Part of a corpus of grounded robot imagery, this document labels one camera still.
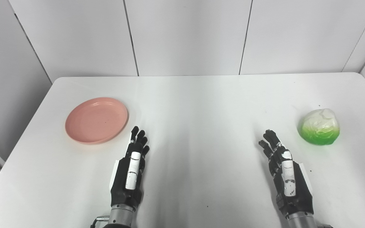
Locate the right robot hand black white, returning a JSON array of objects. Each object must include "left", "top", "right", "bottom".
[{"left": 258, "top": 129, "right": 314, "bottom": 218}]

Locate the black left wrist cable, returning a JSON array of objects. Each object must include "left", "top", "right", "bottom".
[{"left": 90, "top": 215, "right": 110, "bottom": 228}]

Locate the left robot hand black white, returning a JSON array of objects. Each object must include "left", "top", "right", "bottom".
[{"left": 110, "top": 126, "right": 150, "bottom": 211}]

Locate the pink round plate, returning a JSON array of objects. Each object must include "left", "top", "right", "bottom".
[{"left": 65, "top": 97, "right": 129, "bottom": 145}]

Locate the green white cabbage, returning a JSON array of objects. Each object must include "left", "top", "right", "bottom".
[{"left": 298, "top": 108, "right": 341, "bottom": 146}]

